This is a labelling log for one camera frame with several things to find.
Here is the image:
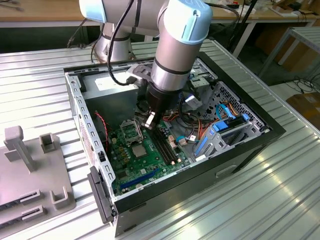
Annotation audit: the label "coloured power wire bundle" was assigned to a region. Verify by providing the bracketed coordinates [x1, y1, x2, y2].
[134, 99, 218, 151]

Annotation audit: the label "black USB cable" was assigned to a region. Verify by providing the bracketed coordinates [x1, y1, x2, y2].
[106, 0, 138, 86]

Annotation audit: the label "wooden top desk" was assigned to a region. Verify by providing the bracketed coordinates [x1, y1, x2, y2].
[209, 0, 320, 59]
[0, 0, 101, 28]

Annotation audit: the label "grey power supply unit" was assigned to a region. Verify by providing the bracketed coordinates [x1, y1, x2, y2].
[79, 72, 140, 126]

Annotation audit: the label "silver side camera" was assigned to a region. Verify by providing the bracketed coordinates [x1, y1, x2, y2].
[143, 112, 156, 130]

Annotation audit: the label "grey parts rack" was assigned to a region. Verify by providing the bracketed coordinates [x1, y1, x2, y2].
[0, 126, 77, 226]

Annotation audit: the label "long blue expansion slot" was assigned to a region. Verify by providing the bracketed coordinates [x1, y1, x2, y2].
[120, 167, 160, 191]

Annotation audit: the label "black tripod leg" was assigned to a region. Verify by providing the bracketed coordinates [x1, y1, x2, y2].
[228, 0, 259, 51]

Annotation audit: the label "black RAM slot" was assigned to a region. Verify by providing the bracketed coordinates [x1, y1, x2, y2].
[151, 128, 171, 166]
[156, 126, 176, 163]
[158, 124, 179, 161]
[153, 127, 174, 164]

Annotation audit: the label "hard disk in blue carrier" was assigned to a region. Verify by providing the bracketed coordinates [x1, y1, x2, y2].
[211, 113, 251, 134]

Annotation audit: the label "tall metal drive cage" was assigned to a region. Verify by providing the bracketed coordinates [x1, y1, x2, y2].
[187, 59, 217, 112]

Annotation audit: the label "brown cardboard box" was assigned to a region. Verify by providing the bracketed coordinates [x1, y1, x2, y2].
[281, 39, 318, 74]
[285, 91, 320, 126]

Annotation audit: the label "black open PC case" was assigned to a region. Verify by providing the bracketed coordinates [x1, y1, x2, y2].
[63, 51, 287, 238]

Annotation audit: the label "twisted fan wire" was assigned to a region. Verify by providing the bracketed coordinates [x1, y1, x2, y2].
[94, 112, 113, 153]

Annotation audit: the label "metal socket cover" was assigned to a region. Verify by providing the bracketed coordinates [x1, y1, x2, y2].
[119, 119, 144, 147]

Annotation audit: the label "grey metal frame table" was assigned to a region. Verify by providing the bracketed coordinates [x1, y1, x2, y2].
[258, 26, 320, 81]

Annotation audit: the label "silver CPU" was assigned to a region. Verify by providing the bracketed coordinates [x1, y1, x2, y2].
[131, 144, 148, 159]

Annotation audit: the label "green motherboard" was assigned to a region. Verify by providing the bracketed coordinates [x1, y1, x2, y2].
[106, 117, 194, 197]

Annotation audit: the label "blue flat data wire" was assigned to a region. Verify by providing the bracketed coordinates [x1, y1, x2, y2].
[214, 103, 237, 123]

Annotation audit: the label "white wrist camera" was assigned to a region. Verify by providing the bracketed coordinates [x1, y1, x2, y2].
[184, 94, 202, 109]

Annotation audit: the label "low metal disk bay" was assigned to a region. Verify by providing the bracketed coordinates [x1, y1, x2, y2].
[192, 113, 272, 163]

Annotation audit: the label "blue plastic bay latch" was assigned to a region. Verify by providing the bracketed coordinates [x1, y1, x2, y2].
[194, 136, 209, 157]

